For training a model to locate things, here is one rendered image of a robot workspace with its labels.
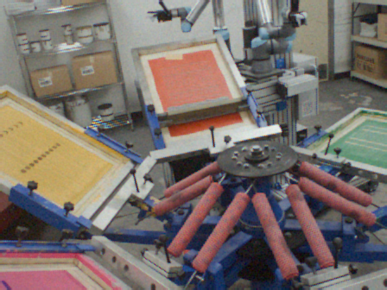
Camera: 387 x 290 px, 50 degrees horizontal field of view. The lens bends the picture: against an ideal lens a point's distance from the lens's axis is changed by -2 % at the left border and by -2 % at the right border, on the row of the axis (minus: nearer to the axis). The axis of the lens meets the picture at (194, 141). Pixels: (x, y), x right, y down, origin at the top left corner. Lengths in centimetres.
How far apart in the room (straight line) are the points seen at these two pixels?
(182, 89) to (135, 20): 353
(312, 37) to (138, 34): 268
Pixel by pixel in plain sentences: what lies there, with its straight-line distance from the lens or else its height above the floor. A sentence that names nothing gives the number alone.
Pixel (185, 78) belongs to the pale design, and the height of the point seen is 137.
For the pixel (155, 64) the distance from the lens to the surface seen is 260.
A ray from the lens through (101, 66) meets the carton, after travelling 547.
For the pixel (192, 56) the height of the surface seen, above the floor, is 146.
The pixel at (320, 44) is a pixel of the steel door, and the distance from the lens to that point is 693.
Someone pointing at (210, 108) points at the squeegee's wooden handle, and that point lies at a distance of 224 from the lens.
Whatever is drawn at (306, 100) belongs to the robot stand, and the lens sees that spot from 337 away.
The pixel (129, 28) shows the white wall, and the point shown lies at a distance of 591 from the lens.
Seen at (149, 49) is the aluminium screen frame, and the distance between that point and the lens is 265.
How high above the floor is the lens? 200
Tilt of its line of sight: 23 degrees down
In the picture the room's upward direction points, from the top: 8 degrees counter-clockwise
